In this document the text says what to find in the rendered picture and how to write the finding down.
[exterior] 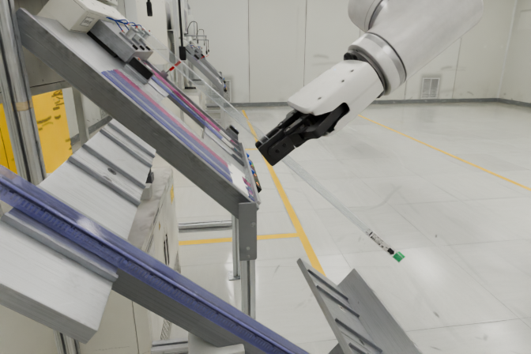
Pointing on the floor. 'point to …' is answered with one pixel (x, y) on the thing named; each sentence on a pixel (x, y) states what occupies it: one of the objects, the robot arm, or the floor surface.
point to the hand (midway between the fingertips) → (274, 145)
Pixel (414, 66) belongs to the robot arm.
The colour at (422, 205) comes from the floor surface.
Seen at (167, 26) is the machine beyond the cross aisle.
